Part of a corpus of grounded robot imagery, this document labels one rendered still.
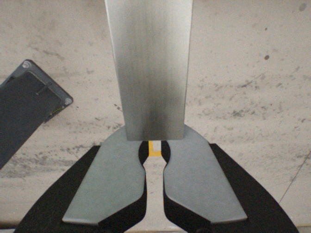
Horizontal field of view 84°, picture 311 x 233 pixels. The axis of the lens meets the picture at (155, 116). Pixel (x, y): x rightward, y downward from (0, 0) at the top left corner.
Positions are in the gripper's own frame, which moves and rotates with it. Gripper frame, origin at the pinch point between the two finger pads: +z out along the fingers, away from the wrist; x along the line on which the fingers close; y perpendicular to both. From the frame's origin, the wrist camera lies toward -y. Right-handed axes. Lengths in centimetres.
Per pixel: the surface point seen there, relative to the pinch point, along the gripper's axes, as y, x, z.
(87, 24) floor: -1, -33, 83
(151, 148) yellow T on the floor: 82, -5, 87
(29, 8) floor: -8, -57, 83
